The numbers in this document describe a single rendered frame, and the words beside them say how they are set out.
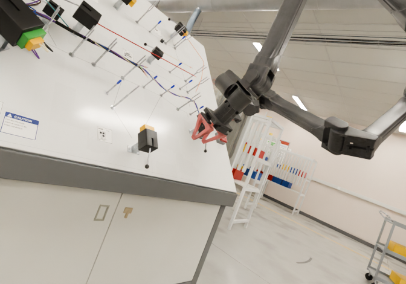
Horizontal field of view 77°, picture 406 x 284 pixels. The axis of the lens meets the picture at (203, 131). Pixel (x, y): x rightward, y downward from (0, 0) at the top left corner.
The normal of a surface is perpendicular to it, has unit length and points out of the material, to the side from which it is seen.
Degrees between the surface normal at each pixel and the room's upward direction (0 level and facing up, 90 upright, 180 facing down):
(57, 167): 90
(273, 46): 85
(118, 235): 90
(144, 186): 90
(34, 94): 50
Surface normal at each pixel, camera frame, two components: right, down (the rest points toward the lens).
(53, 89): 0.75, -0.42
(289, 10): -0.51, -0.23
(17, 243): 0.67, 0.24
